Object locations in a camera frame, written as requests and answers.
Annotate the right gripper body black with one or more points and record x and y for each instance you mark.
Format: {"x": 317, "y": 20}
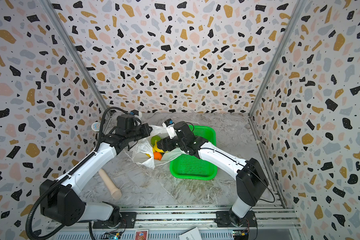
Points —
{"x": 169, "y": 144}

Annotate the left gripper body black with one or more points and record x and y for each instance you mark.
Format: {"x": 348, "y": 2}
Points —
{"x": 138, "y": 133}

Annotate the white plastic bag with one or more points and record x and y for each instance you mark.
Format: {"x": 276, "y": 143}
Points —
{"x": 144, "y": 147}

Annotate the yellow banana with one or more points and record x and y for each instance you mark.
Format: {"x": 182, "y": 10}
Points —
{"x": 157, "y": 149}

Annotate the orange fruit large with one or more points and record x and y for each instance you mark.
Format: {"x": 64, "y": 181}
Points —
{"x": 158, "y": 156}

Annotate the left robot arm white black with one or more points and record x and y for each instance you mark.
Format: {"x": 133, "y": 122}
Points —
{"x": 62, "y": 202}

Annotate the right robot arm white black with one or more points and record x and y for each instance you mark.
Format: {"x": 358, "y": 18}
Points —
{"x": 250, "y": 178}

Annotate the green plastic basket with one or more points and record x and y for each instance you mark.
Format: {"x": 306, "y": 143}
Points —
{"x": 190, "y": 167}

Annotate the blue white microphone on stand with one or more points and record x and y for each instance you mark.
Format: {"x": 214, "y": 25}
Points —
{"x": 97, "y": 127}

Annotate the beige wooden pestle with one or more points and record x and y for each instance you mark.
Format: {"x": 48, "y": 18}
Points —
{"x": 115, "y": 192}

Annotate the white paper sheet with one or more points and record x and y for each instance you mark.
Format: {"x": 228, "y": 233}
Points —
{"x": 193, "y": 234}

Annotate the small circuit board right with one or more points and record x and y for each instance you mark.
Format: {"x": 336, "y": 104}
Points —
{"x": 241, "y": 235}

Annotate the small circuit board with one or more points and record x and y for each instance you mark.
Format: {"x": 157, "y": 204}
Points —
{"x": 112, "y": 236}
{"x": 241, "y": 235}

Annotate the red card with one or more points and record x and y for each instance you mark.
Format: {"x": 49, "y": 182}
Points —
{"x": 141, "y": 235}

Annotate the small circuit board left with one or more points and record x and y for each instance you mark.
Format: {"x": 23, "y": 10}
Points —
{"x": 112, "y": 236}

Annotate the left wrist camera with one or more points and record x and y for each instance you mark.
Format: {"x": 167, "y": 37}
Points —
{"x": 136, "y": 114}

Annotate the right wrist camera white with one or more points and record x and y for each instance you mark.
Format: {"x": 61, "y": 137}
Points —
{"x": 169, "y": 126}

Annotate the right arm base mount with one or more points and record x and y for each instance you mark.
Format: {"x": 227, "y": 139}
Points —
{"x": 225, "y": 219}

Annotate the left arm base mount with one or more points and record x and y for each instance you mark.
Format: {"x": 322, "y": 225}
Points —
{"x": 123, "y": 220}

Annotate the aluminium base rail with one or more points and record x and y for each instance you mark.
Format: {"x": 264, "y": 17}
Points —
{"x": 263, "y": 222}

